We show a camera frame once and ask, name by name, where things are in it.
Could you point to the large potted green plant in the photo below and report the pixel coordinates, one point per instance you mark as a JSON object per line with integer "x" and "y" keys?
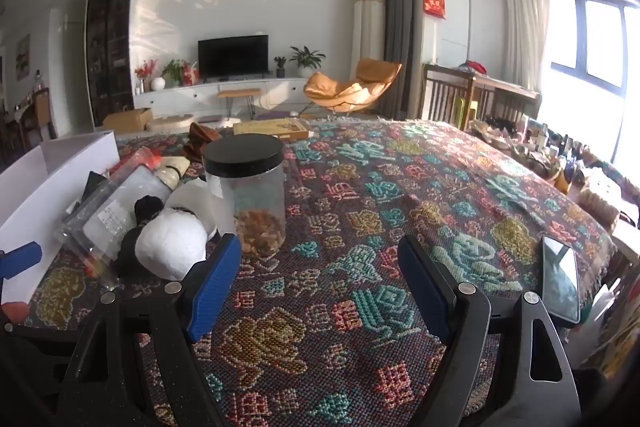
{"x": 306, "y": 57}

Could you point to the grey curtain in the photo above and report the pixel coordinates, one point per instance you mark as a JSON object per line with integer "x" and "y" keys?
{"x": 397, "y": 32}

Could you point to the clear plastic package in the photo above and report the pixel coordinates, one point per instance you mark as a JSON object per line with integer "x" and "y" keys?
{"x": 107, "y": 217}

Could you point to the framed wall picture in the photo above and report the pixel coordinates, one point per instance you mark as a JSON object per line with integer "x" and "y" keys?
{"x": 22, "y": 57}

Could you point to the white cardboard box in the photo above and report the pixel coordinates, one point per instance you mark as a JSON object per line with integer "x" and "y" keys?
{"x": 30, "y": 197}

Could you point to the black and white panda plush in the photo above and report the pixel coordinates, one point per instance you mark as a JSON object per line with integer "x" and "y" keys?
{"x": 170, "y": 247}

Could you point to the beige curtain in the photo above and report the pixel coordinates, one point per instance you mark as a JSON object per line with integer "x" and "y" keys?
{"x": 527, "y": 27}

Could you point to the orange lounge chair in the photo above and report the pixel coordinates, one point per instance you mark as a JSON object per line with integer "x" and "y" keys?
{"x": 350, "y": 92}

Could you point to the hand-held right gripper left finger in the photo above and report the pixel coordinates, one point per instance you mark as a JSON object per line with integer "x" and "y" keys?
{"x": 215, "y": 287}

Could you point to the patterned woven blanket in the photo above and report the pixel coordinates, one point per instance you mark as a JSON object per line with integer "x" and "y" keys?
{"x": 350, "y": 217}

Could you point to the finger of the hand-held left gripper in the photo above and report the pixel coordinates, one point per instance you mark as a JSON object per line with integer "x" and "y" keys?
{"x": 35, "y": 337}
{"x": 20, "y": 258}

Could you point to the flat wooden box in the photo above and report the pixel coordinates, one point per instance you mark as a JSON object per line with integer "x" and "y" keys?
{"x": 270, "y": 128}

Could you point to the beige rolled cloth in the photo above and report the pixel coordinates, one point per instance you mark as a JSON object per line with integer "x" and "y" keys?
{"x": 172, "y": 172}

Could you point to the wooden stool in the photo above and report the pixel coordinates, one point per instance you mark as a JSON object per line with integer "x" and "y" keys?
{"x": 239, "y": 94}

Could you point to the dark framed window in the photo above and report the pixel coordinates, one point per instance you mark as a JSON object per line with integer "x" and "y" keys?
{"x": 580, "y": 37}

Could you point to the flat screen television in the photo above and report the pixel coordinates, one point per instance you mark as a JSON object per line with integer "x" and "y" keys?
{"x": 232, "y": 57}

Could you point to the small potted plant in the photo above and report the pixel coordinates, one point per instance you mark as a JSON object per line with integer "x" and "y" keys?
{"x": 280, "y": 68}

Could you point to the covered standing air conditioner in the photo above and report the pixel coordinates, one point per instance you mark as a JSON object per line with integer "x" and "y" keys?
{"x": 369, "y": 27}

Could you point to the tall dark bookcase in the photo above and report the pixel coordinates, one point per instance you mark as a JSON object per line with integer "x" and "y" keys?
{"x": 107, "y": 47}

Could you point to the row of bottles and jars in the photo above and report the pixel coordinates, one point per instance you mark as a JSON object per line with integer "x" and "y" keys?
{"x": 550, "y": 154}

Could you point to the red and green bouquet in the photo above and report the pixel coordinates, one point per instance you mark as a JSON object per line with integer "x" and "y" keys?
{"x": 180, "y": 72}

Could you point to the red flowers in vase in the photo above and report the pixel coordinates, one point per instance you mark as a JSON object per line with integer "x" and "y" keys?
{"x": 145, "y": 71}

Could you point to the smartphone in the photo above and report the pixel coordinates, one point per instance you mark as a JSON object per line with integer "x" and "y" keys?
{"x": 560, "y": 279}

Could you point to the red cloth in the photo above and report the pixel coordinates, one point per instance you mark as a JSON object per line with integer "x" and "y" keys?
{"x": 474, "y": 67}

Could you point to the brown cloth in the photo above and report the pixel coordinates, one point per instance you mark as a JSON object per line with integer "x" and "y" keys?
{"x": 200, "y": 138}

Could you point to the clear jar with black lid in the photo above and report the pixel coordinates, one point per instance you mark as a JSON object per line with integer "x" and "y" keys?
{"x": 250, "y": 202}

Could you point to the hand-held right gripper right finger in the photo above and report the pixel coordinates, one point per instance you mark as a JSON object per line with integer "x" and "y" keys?
{"x": 425, "y": 287}

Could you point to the wooden slatted railing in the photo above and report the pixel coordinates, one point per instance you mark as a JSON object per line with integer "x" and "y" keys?
{"x": 450, "y": 92}

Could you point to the white round vase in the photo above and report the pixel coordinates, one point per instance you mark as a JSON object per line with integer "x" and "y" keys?
{"x": 158, "y": 84}

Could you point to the brown cardboard box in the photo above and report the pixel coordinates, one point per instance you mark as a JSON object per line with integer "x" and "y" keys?
{"x": 127, "y": 120}

